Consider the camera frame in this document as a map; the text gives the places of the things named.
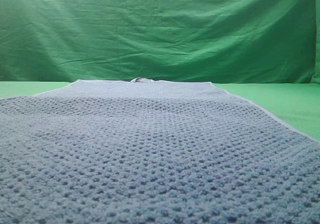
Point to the green backdrop cloth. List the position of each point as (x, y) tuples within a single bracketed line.
[(222, 41)]

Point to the blue waffle-weave towel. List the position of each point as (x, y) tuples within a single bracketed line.
[(152, 152)]

